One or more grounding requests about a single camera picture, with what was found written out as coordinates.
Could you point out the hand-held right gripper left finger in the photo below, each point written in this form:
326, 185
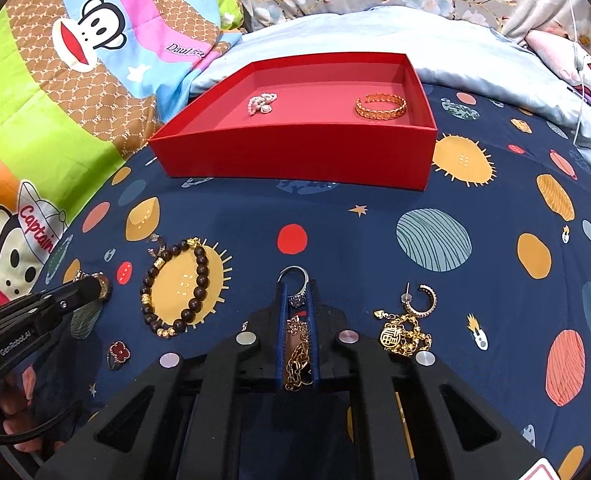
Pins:
282, 345

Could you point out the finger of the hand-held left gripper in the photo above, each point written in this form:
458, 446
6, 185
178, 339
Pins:
75, 291
23, 345

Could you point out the pink cartoon pillow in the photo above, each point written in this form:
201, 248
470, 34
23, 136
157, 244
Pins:
560, 55

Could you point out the small silver earring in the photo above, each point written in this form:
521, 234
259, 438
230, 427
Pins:
154, 247

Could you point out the pink pearl jewelry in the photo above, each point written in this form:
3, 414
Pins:
261, 104

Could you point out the gold hoop earring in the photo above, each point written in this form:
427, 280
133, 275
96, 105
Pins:
428, 305

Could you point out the person's left hand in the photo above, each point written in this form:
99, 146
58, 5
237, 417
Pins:
18, 406

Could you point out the light blue quilt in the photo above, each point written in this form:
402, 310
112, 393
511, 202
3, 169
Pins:
475, 50

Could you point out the cartoon monkey quilt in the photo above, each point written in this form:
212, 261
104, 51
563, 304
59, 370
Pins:
50, 110

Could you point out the red jewelry box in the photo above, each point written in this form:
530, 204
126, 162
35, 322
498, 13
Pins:
295, 155

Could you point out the navy planet print bedsheet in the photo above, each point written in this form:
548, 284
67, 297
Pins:
355, 240

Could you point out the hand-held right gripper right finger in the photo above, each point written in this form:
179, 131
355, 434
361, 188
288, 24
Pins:
315, 345

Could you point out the white red card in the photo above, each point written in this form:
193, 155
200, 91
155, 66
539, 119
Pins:
538, 471

